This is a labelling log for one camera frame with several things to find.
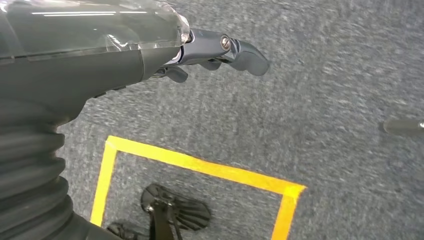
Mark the yellow floor tape square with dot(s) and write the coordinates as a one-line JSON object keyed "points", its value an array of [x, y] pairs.
{"points": [[198, 165]]}

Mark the steel workbench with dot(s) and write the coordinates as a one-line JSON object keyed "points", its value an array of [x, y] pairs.
{"points": [[404, 127]]}

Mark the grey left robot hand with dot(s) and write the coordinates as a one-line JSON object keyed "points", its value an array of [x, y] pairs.
{"points": [[82, 49]]}

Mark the black robot foot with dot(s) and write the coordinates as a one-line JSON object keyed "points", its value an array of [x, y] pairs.
{"points": [[185, 212]]}

